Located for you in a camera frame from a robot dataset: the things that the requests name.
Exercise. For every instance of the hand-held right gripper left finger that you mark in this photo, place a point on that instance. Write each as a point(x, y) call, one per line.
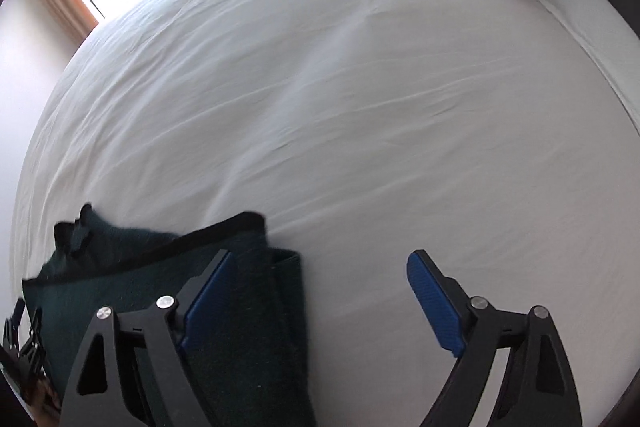
point(210, 302)

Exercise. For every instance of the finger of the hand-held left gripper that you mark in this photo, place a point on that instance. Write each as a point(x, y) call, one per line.
point(35, 332)
point(18, 311)

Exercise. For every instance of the dark green sweater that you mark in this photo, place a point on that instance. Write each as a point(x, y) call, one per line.
point(250, 332)

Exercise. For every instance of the white pillow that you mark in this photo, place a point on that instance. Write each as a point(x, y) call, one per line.
point(600, 42)

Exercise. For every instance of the bed with white sheet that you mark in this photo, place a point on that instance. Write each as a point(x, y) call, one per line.
point(350, 132)

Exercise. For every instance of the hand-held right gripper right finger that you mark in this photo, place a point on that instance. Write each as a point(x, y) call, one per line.
point(432, 302)

